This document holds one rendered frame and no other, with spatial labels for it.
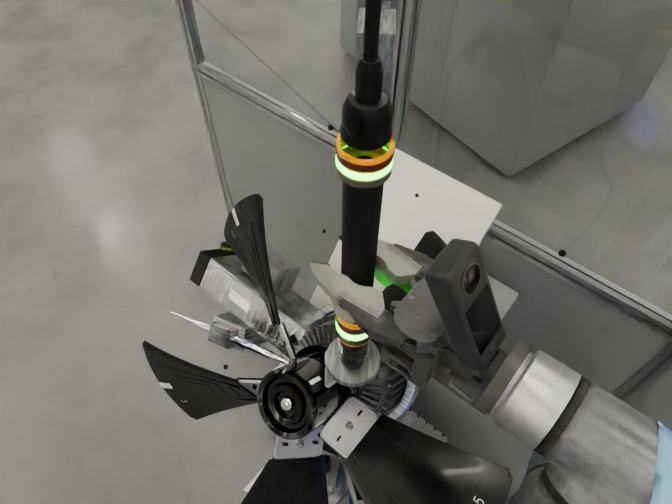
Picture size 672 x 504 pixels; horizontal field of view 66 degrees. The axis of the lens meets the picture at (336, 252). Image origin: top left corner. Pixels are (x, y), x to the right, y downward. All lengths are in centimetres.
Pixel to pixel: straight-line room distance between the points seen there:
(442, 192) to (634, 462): 65
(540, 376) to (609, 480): 9
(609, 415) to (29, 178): 321
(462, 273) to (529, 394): 12
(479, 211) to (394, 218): 17
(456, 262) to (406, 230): 63
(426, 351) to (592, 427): 14
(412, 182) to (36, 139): 291
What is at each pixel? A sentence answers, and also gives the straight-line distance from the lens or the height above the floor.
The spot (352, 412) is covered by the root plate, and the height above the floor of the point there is 118.
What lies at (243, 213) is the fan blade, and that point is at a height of 138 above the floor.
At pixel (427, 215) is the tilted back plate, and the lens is 101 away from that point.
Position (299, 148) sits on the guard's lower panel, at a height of 88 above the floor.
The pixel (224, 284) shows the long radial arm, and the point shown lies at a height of 112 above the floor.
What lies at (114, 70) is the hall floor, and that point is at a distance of 404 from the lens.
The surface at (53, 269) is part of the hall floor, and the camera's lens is 287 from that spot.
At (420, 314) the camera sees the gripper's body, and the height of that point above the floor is 165.
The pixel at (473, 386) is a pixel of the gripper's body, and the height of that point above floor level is 159.
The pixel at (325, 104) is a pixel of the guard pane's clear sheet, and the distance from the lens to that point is 158.
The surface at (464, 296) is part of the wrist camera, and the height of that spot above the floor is 171.
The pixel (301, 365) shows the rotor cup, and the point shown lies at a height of 125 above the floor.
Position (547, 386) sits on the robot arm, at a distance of 46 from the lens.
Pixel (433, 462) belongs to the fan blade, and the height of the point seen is 120.
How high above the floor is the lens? 204
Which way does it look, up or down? 53 degrees down
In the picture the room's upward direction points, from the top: straight up
